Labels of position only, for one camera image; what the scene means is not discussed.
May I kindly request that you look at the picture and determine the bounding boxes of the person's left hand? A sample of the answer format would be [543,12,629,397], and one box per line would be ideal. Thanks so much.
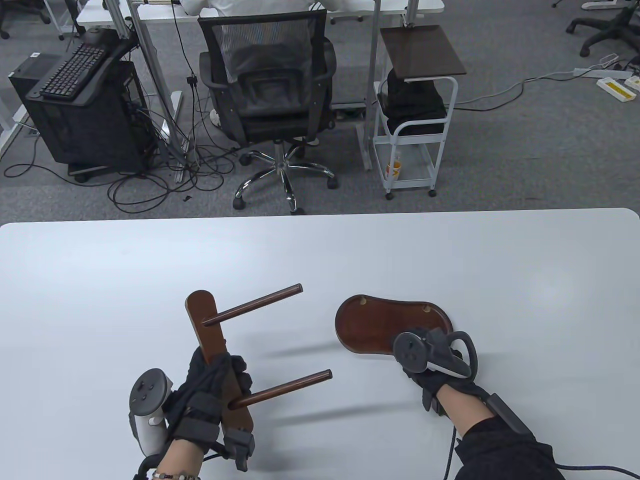
[162,346,253,453]

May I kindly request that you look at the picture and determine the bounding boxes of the person's right hand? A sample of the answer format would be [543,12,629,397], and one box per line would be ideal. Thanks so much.
[400,327,488,415]

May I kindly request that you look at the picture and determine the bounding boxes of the brown wooden key rack rod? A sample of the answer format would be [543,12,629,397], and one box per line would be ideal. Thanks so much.
[204,283,304,327]
[231,369,333,410]

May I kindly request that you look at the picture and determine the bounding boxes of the brown wooden key rack tray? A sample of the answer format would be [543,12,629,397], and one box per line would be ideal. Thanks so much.
[334,295,454,357]

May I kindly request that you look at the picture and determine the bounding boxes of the brown wooden key rack bar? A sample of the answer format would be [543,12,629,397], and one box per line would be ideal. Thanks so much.
[185,290,255,433]

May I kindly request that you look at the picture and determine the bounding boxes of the person's right forearm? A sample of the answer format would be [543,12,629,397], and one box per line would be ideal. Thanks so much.
[440,387,566,480]

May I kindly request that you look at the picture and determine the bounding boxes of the person's left forearm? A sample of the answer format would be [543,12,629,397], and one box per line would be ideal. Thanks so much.
[150,437,206,480]

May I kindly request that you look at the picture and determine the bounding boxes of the grey white tracking controller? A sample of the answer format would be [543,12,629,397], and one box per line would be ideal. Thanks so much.
[392,330,479,378]
[129,368,174,457]

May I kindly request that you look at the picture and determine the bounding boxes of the white rolling cart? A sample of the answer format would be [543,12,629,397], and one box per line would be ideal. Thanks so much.
[372,25,467,201]

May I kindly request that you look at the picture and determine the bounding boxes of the black mesh office chair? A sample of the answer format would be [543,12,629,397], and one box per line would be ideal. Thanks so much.
[197,10,337,216]

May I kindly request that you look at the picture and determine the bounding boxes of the black bag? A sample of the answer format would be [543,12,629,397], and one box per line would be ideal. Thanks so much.
[377,67,447,136]

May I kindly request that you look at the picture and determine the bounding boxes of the black computer tower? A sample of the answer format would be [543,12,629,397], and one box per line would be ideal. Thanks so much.
[8,54,156,173]

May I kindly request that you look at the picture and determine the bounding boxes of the brown cart top board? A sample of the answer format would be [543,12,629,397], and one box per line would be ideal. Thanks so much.
[380,25,467,81]

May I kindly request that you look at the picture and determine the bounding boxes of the black keyboard tray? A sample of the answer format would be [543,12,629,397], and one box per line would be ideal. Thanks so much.
[25,29,140,108]

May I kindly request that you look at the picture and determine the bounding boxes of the black keyboard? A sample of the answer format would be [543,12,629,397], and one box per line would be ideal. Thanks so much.
[40,43,113,98]

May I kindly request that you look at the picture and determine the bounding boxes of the white power strip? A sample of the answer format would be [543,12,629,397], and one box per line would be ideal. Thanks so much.
[574,67,632,80]

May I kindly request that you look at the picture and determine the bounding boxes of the white office desk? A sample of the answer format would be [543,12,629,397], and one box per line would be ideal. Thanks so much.
[76,0,445,28]

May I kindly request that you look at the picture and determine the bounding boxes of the black office chair base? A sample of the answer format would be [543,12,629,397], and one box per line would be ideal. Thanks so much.
[566,0,640,57]
[0,0,53,40]

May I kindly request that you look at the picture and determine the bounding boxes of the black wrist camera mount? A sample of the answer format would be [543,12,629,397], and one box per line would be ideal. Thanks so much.
[172,392,256,473]
[481,392,532,437]

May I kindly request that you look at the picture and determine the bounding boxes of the black floor cables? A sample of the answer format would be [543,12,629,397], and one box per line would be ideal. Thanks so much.
[4,100,241,211]

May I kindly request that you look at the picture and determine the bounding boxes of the aluminium frame post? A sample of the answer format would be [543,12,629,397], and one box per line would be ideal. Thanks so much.
[357,0,383,171]
[126,0,187,183]

